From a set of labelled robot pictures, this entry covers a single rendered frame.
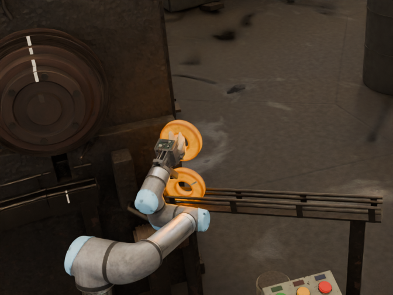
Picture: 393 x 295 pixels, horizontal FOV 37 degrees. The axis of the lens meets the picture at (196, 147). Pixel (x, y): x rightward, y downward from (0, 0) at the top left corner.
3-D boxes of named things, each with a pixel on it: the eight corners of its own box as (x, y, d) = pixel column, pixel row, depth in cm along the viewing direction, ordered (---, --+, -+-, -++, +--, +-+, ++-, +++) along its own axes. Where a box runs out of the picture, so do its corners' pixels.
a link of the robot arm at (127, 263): (141, 258, 153) (211, 201, 197) (105, 251, 158) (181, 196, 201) (142, 298, 156) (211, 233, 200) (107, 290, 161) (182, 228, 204)
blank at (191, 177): (185, 205, 234) (182, 211, 231) (160, 177, 230) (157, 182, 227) (213, 191, 225) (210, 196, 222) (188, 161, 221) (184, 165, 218)
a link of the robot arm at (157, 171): (168, 191, 200) (146, 188, 203) (172, 181, 203) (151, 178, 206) (164, 176, 195) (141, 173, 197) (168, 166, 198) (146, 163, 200)
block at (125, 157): (118, 198, 249) (109, 150, 236) (136, 194, 250) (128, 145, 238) (121, 212, 240) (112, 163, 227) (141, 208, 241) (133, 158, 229)
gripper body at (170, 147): (179, 139, 204) (167, 164, 196) (183, 155, 210) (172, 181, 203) (158, 136, 207) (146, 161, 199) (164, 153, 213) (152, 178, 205)
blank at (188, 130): (159, 119, 217) (155, 123, 215) (198, 119, 211) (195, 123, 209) (167, 156, 224) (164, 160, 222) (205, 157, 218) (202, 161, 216)
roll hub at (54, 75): (12, 146, 210) (-9, 74, 195) (90, 130, 215) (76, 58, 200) (12, 154, 205) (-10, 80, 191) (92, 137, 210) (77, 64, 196)
